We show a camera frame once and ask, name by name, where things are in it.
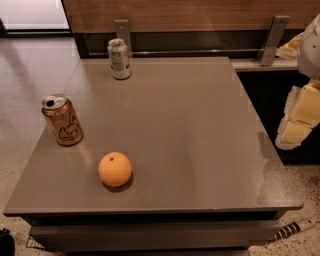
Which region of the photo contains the left metal wall bracket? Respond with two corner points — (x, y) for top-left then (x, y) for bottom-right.
(114, 19), (132, 57)

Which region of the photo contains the black object at corner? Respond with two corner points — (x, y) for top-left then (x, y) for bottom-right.
(0, 228), (15, 256)

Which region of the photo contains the orange LaCroix can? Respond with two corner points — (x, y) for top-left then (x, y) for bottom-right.
(42, 94), (84, 146)

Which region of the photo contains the black white striped cable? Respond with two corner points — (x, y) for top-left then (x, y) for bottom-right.
(266, 217), (318, 244)

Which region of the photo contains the right metal wall bracket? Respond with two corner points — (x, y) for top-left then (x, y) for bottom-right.
(257, 15), (289, 66)

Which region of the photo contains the white green 7up can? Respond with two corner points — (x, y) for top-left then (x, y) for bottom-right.
(108, 38), (131, 80)

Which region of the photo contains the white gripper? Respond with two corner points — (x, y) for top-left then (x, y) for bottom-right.
(275, 14), (320, 150)

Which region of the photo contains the wire rack under table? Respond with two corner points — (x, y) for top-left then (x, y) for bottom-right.
(26, 236), (45, 250)

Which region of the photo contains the metal wall bracket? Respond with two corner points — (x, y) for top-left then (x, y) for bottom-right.
(257, 15), (289, 66)
(114, 19), (132, 57)

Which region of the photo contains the orange fruit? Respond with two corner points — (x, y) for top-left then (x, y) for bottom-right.
(98, 152), (132, 187)

